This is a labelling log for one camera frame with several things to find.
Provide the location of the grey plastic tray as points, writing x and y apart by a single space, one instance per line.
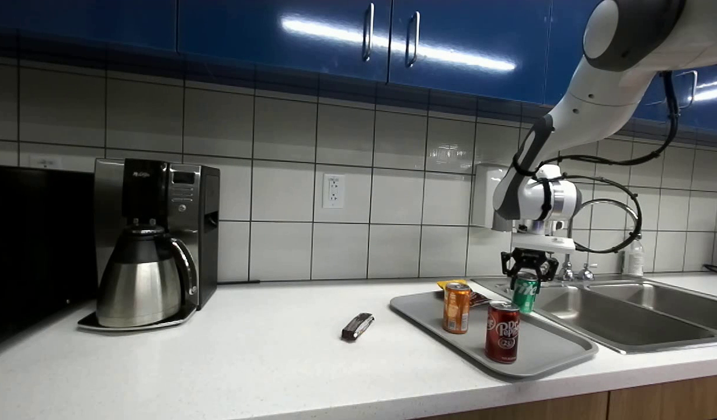
429 323

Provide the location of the green soda can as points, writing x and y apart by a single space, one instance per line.
527 295

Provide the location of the black microwave oven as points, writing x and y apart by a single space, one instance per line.
34 247

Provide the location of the wooden lower cabinet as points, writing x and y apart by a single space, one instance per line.
652 399

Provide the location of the red Dr Pepper can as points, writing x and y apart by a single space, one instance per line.
503 331

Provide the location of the white wall power outlet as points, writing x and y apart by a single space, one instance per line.
334 190

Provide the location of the stainless steel double sink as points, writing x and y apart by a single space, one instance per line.
646 315

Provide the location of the chrome gooseneck faucet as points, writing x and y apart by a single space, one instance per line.
633 217

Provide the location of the silver coffee pot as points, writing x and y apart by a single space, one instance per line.
191 217

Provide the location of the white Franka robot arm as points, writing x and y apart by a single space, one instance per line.
606 100

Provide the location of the white soap bottle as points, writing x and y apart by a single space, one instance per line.
633 257

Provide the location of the blue upper cabinets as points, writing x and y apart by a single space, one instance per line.
218 32

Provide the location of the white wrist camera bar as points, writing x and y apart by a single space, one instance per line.
548 242

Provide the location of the stainless steel carafe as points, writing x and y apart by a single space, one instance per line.
139 282

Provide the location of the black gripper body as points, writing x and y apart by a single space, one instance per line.
539 260

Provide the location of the orange soda can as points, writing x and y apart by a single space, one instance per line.
457 309

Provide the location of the white wall soap dispenser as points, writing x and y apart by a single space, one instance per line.
485 200

